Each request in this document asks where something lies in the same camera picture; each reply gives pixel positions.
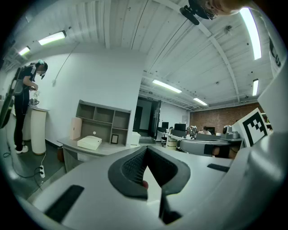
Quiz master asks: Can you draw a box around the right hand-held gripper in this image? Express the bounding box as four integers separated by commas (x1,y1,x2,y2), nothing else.
180,107,270,159

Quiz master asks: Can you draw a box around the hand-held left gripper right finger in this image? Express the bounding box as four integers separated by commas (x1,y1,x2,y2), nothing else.
147,145,236,226

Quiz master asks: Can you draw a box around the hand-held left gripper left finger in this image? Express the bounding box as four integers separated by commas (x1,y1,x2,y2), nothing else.
32,145,158,230

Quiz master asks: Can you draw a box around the grey wood-grain desk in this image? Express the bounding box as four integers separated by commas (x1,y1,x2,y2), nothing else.
57,136,141,174

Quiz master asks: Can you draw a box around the white flat box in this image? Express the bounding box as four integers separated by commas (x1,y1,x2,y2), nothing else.
76,135,103,151

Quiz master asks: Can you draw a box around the long ceiling light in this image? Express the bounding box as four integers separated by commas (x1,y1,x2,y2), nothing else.
18,45,31,56
238,7,262,61
193,97,208,106
37,30,68,46
152,79,183,93
252,78,259,97

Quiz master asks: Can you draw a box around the dark open door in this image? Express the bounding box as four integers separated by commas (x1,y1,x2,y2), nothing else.
132,96,162,139

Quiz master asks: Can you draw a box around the pink cardboard box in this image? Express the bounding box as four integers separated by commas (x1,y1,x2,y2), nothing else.
69,117,83,141

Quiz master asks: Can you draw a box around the white low cabinet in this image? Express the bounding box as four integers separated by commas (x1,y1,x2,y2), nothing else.
130,131,141,146

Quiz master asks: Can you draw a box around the grey shelf hutch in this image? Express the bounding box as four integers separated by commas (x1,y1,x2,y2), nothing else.
75,100,132,146

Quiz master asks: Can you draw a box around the person's white shirt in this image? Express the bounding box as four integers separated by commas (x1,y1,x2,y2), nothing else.
257,13,288,135

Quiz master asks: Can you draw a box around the silver gripper-mounted camera box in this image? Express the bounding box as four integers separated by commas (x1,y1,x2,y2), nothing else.
221,125,240,139

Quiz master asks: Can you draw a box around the black floor cable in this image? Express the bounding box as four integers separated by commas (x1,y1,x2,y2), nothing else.
2,152,44,190

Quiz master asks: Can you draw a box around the white cylinder pedestal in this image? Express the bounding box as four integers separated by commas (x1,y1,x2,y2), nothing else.
30,106,50,155

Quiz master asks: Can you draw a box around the black head-worn camera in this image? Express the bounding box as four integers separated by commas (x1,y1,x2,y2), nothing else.
179,0,218,25

